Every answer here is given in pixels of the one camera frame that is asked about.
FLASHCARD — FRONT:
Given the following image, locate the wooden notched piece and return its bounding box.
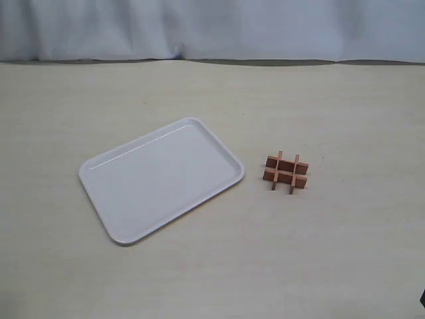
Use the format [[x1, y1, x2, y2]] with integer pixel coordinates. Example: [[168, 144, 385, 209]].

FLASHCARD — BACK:
[[290, 154, 299, 194], [272, 150, 283, 191], [266, 156, 309, 175], [263, 167, 307, 189]]

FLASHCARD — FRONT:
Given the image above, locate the white plastic tray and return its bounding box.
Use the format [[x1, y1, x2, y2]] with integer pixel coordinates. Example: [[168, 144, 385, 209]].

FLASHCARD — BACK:
[[78, 118, 245, 245]]

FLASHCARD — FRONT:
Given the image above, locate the white backdrop cloth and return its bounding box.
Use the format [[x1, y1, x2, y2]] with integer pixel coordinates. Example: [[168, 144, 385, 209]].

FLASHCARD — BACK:
[[1, 1, 424, 63]]

